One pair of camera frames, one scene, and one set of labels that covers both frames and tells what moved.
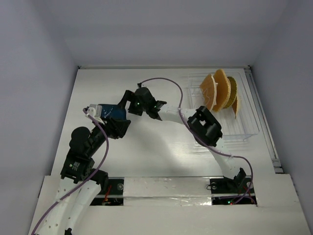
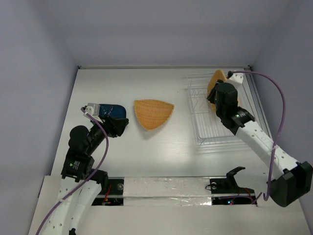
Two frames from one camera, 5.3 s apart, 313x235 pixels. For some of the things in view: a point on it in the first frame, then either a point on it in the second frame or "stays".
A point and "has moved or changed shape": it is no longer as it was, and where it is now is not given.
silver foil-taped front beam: [167, 191] stays
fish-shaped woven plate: [234, 106] has moved or changed shape
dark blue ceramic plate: [113, 110] stays
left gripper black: [116, 128] stays
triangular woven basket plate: [209, 91] has moved or changed shape
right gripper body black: [134, 107] → [212, 94]
